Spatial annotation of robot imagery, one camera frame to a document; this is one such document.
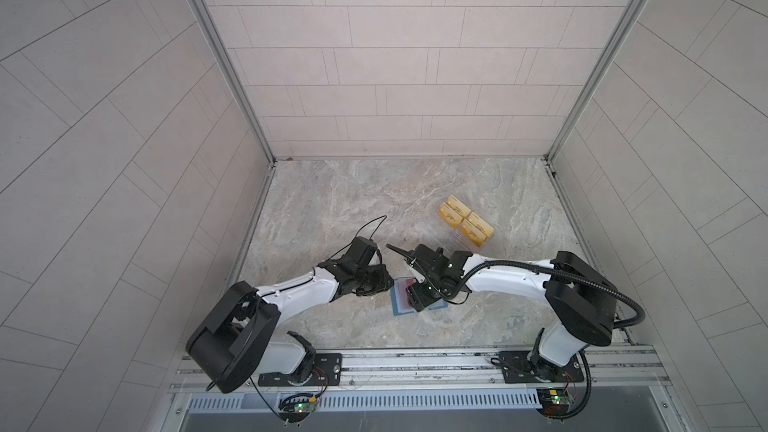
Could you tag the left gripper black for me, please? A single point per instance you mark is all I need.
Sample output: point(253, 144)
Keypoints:
point(382, 283)

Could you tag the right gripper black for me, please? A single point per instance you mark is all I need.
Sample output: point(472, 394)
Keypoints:
point(416, 300)

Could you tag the clear acrylic card stand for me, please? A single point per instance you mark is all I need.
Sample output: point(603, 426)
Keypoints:
point(455, 237)

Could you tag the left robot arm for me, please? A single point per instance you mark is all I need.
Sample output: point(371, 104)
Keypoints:
point(234, 341)

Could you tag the gold cards right stack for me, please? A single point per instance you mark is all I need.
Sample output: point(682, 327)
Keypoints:
point(476, 229)

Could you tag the gold cards stack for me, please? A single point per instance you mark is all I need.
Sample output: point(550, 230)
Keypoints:
point(453, 212)
point(476, 229)

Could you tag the gold cards left stack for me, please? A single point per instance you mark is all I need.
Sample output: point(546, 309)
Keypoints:
point(453, 212)

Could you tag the left green circuit board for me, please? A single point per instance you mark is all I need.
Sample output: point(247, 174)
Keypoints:
point(297, 407)

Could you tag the green circuit board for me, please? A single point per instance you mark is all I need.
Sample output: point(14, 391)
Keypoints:
point(297, 407)
point(554, 402)

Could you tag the right green circuit board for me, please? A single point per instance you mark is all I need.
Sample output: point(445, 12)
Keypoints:
point(554, 402)

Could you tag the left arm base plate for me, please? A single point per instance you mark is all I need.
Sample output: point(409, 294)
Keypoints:
point(318, 370)

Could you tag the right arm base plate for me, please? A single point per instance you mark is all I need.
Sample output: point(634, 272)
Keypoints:
point(520, 367)

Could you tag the aluminium mounting rail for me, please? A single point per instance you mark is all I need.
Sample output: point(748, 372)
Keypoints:
point(469, 368)

